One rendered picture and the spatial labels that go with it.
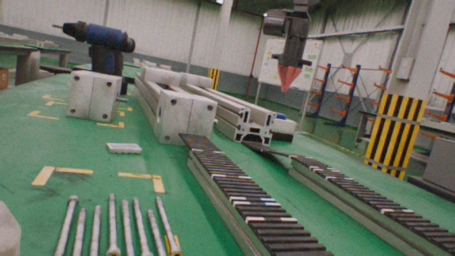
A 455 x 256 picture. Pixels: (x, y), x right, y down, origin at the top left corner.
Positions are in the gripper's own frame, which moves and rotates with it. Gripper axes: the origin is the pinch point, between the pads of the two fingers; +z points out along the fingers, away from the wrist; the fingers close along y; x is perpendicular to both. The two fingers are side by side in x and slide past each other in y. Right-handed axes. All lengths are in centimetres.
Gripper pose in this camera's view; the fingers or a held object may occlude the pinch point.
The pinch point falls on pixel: (284, 89)
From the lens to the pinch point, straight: 89.7
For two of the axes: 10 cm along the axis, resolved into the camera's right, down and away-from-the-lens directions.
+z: -2.0, 9.6, 1.7
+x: 3.0, 2.3, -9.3
